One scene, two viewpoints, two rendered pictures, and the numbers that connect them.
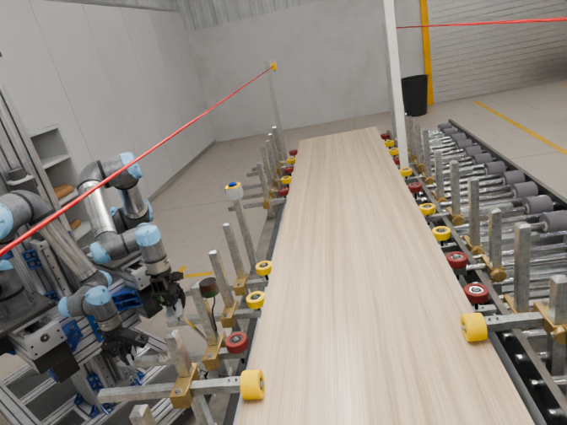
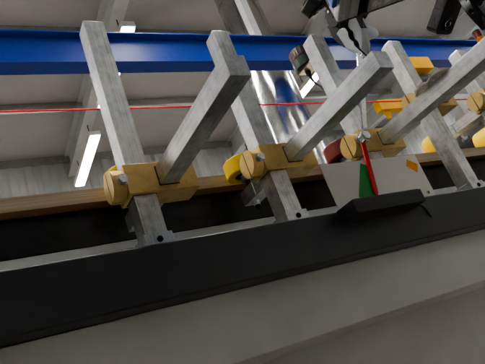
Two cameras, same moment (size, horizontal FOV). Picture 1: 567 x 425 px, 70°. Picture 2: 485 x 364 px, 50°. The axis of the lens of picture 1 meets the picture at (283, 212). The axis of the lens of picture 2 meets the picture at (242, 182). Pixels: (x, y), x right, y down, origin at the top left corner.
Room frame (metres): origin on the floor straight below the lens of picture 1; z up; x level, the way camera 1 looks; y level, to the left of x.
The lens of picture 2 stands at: (2.15, 0.89, 0.47)
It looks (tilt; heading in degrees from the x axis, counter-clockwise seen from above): 21 degrees up; 225
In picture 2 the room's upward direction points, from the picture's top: 21 degrees counter-clockwise
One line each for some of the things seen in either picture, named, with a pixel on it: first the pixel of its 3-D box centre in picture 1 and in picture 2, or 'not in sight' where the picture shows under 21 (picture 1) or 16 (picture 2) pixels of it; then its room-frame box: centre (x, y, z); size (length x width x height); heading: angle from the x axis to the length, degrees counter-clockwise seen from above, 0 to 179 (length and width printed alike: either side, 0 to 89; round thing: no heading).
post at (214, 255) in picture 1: (228, 298); (256, 134); (1.50, 0.31, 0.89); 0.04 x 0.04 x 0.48; 80
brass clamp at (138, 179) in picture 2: (241, 283); (151, 183); (1.72, 0.27, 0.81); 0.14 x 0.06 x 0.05; 170
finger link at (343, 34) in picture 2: (178, 311); (359, 43); (1.22, 0.43, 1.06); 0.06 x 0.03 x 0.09; 169
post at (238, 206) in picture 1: (246, 235); not in sight; (2.00, 0.22, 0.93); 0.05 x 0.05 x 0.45; 80
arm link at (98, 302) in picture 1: (99, 303); not in sight; (1.27, 0.71, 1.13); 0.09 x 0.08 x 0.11; 77
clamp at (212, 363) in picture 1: (215, 351); (371, 145); (1.23, 0.36, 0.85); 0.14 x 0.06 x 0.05; 170
